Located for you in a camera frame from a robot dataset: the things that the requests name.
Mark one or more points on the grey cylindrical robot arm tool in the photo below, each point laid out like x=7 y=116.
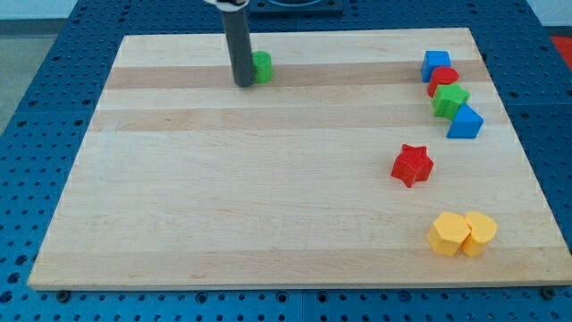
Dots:
x=236 y=30

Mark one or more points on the wooden board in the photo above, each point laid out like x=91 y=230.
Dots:
x=185 y=181

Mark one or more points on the green cylinder block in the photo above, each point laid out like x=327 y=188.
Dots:
x=263 y=64

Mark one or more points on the red star block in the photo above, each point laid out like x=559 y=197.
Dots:
x=412 y=165

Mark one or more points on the green star block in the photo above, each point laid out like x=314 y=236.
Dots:
x=448 y=99

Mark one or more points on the yellow hexagon block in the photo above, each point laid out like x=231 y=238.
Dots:
x=447 y=233

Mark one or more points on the blue cube block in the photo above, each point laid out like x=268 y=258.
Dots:
x=432 y=60

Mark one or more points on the red cylinder block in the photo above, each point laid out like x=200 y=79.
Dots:
x=442 y=75

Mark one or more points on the blue triangle block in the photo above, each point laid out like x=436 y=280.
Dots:
x=466 y=124

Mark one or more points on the yellow heart block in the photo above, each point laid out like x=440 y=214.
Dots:
x=482 y=231

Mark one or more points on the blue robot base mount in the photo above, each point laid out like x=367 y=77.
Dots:
x=294 y=7

